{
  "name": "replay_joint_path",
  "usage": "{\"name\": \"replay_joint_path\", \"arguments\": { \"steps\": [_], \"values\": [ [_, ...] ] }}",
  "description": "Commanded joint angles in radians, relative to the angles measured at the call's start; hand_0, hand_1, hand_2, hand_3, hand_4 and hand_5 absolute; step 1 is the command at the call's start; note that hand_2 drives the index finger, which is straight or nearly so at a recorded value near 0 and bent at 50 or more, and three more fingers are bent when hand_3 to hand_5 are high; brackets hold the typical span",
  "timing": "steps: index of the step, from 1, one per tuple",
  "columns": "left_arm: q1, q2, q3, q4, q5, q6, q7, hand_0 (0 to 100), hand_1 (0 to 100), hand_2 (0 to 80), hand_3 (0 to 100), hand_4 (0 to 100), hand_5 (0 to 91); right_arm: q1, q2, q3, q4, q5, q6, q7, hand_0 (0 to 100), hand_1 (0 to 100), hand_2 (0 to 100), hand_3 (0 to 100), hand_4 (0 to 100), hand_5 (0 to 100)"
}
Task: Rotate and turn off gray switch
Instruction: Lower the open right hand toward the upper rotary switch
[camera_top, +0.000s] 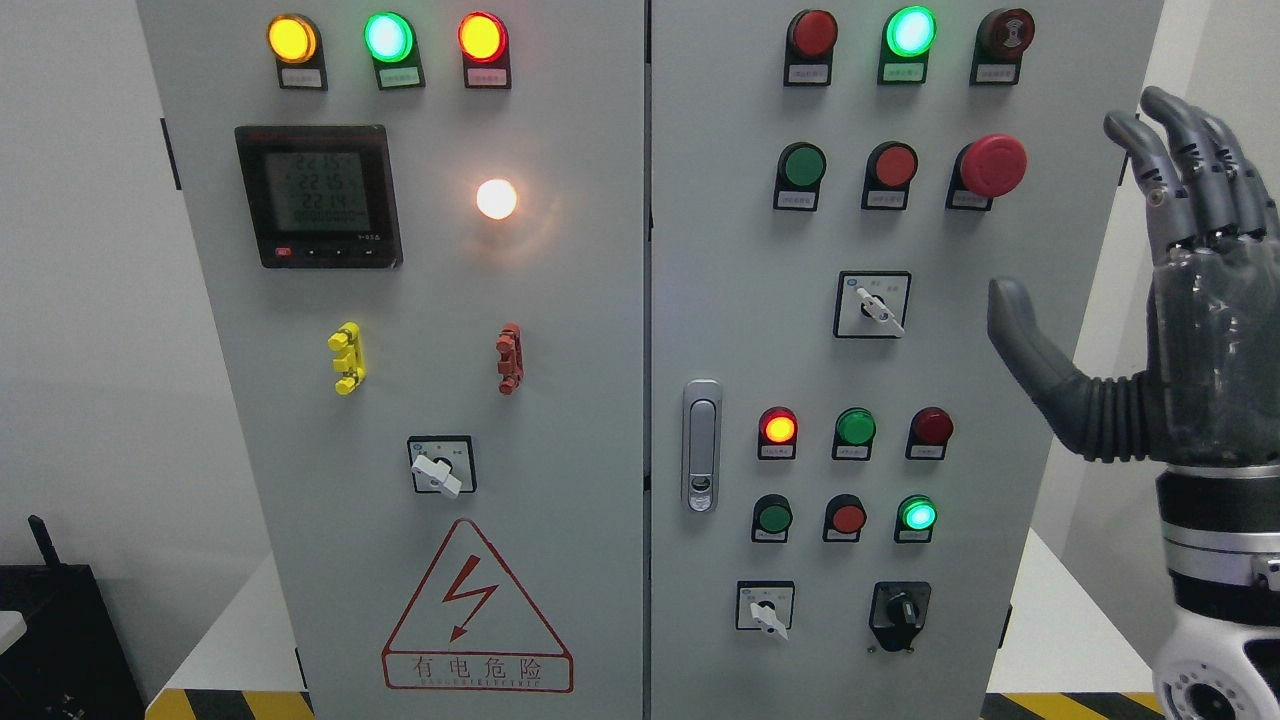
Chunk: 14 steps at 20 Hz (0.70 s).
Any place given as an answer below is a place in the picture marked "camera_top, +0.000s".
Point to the top right green indicator light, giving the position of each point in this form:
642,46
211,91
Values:
906,41

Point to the left door gray rotary switch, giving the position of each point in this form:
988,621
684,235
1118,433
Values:
442,465

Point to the white glowing indicator light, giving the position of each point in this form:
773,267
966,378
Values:
496,199

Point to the upper green push button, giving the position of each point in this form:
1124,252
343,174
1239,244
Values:
799,171

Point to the lit red indicator light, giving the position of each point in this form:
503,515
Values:
777,434

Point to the lower red push button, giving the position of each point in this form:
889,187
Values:
845,518

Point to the top left red indicator light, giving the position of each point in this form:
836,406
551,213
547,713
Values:
484,46

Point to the gray robotic hand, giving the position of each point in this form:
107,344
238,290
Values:
1208,395

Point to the dark green indicator light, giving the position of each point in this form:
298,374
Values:
853,436

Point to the black key selector switch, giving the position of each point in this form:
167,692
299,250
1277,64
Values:
898,612

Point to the black device with antenna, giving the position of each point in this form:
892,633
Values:
67,662

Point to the black digital power meter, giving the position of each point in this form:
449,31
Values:
321,197

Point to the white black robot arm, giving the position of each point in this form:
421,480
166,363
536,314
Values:
1221,542

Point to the red emergency stop button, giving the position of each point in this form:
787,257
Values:
985,169

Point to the silver door latch handle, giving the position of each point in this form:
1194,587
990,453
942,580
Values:
701,443

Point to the lit green push button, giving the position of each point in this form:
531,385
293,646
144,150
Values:
915,520

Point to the lower green push button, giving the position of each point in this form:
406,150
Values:
771,519

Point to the red terminal connector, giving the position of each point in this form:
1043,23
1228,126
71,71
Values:
510,363

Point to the top left green indicator light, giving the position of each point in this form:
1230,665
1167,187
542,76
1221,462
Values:
391,43

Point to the gray electrical cabinet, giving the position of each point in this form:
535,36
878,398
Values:
642,138

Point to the red electrical hazard sticker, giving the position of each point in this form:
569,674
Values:
470,625

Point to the top right red indicator light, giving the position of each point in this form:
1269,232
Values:
809,49

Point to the dark red buzzer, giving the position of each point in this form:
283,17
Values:
1001,40

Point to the yellow terminal connector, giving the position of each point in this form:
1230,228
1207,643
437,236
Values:
349,358

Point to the red push button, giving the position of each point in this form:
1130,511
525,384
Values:
845,518
891,166

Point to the yellow indicator light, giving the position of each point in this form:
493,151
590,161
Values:
297,47

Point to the upper red push button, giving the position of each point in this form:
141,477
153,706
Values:
891,166

